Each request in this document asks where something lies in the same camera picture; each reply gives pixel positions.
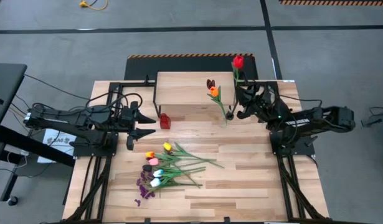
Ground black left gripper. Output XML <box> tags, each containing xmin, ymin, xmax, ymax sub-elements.
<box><xmin>118</xmin><ymin>100</ymin><xmax>158</xmax><ymax>141</ymax></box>

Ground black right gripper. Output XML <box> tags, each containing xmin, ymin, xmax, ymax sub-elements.
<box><xmin>225</xmin><ymin>84</ymin><xmax>283</xmax><ymax>126</ymax></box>

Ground clear glass vase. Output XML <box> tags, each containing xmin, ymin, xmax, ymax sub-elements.
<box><xmin>220</xmin><ymin>110</ymin><xmax>234</xmax><ymax>128</ymax></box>

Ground yellow orange tulip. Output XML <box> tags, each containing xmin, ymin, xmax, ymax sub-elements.
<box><xmin>145</xmin><ymin>151</ymin><xmax>217</xmax><ymax>162</ymax></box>

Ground pink tulip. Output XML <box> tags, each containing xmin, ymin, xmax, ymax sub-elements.
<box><xmin>148</xmin><ymin>157</ymin><xmax>207</xmax><ymax>172</ymax></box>

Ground black tulip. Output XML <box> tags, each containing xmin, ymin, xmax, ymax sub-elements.
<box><xmin>142</xmin><ymin>164</ymin><xmax>207</xmax><ymax>175</ymax></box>

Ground red tulip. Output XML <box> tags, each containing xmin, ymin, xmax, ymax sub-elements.
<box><xmin>230</xmin><ymin>55</ymin><xmax>245</xmax><ymax>114</ymax></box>

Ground white blue tulip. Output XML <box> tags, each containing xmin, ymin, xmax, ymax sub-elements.
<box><xmin>153</xmin><ymin>169</ymin><xmax>207</xmax><ymax>182</ymax></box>

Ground pile of artificial tulips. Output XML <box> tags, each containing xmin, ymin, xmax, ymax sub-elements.
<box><xmin>149</xmin><ymin>177</ymin><xmax>203</xmax><ymax>189</ymax></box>

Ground wooden shelf black legs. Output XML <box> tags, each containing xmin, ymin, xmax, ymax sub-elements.
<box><xmin>153</xmin><ymin>71</ymin><xmax>237</xmax><ymax>118</ymax></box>

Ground red glass vase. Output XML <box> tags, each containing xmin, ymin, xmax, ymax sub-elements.
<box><xmin>159</xmin><ymin>113</ymin><xmax>172</xmax><ymax>130</ymax></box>

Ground black mat striped edge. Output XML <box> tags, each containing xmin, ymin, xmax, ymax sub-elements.
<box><xmin>124</xmin><ymin>53</ymin><xmax>259</xmax><ymax>81</ymax></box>

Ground white paper sheet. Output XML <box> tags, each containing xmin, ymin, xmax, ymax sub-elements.
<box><xmin>37</xmin><ymin>128</ymin><xmax>77</xmax><ymax>164</ymax></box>

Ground dark floor equipment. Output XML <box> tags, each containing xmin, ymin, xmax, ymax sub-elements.
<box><xmin>361</xmin><ymin>106</ymin><xmax>383</xmax><ymax>128</ymax></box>

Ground black desk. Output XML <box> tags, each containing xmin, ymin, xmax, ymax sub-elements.
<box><xmin>0</xmin><ymin>63</ymin><xmax>76</xmax><ymax>207</ymax></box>

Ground black table frame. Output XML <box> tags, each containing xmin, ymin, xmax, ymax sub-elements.
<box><xmin>62</xmin><ymin>80</ymin><xmax>331</xmax><ymax>224</ymax></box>

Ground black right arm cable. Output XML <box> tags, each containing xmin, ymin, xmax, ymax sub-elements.
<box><xmin>277</xmin><ymin>93</ymin><xmax>324</xmax><ymax>109</ymax></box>

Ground black floor cable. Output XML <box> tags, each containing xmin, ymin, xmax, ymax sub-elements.
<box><xmin>22</xmin><ymin>73</ymin><xmax>92</xmax><ymax>101</ymax></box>

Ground yellow floor cable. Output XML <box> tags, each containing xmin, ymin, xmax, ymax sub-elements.
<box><xmin>78</xmin><ymin>0</ymin><xmax>108</xmax><ymax>11</ymax></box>

